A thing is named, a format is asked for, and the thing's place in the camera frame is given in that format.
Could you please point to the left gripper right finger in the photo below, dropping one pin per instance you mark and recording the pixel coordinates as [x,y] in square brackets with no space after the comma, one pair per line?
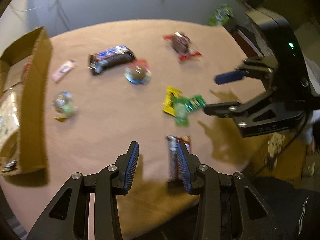
[188,164]

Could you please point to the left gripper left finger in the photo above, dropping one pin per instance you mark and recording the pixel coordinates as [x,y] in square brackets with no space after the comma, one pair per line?
[126,164]

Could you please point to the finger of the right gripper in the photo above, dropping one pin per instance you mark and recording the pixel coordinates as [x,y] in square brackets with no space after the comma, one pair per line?
[232,109]
[229,77]

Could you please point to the small dark snickers bar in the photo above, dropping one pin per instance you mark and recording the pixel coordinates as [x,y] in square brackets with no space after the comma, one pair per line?
[174,173]

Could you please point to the green candy packet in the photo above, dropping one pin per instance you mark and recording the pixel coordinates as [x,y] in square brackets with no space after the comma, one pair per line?
[183,107]

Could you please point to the clear red dates bag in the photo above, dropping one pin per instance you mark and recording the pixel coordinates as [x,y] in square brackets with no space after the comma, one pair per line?
[182,45]

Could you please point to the large snickers bar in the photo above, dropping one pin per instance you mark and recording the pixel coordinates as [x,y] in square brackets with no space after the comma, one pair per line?
[109,58]

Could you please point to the yellow candy packet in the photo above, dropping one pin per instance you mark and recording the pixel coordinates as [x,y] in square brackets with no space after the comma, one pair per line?
[168,105]

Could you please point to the black small snack packet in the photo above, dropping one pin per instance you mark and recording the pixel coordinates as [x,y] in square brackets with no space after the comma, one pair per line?
[10,166]

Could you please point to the green printed carton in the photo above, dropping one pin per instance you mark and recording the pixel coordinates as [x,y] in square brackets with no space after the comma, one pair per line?
[221,16]

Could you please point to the tan table cloth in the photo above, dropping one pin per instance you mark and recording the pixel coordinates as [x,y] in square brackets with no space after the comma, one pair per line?
[112,113]

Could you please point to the chocolate ball blue wrapper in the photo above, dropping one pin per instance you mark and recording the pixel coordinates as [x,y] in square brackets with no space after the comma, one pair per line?
[138,72]

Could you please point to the clear jelly cup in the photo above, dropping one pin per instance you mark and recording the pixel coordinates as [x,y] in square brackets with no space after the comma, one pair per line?
[64,106]

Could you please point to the pink candy wrapper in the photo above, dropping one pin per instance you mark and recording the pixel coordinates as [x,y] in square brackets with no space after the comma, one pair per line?
[63,70]

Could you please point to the beige cracker package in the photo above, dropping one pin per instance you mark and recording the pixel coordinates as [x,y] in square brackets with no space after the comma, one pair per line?
[10,123]

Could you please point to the brown cardboard box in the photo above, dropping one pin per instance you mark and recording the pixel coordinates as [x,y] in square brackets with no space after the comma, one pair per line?
[24,68]

